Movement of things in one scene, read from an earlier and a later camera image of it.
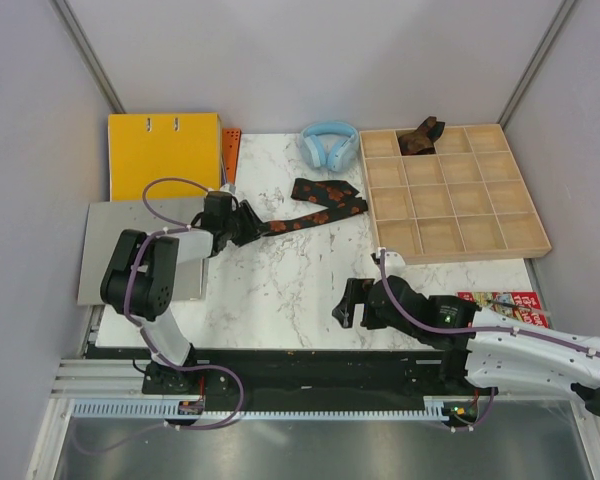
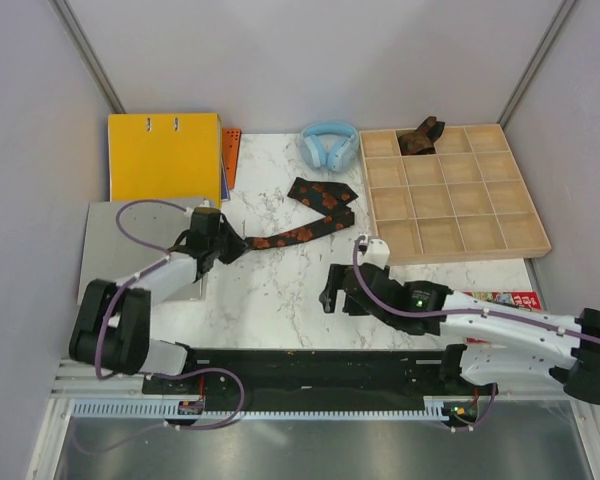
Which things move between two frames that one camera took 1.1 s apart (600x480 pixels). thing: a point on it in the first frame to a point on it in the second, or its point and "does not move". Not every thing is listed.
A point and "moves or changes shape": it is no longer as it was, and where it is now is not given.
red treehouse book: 521,305 does not move
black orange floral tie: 337,200 moves or changes shape
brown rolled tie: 421,140 does not move
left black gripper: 254,226 to 239,246
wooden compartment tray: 466,202 does not move
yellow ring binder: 147,146 does not move
